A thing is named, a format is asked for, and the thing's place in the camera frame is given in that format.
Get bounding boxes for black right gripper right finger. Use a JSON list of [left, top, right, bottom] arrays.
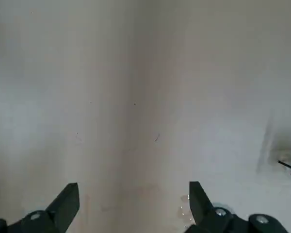
[[184, 181, 289, 233]]

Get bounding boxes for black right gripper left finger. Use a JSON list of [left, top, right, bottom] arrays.
[[0, 183, 80, 233]]

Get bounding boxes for clear liquid spill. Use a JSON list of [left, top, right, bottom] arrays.
[[176, 194, 195, 225]]

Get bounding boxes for thin black rod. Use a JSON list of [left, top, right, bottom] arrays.
[[278, 160, 291, 174]]

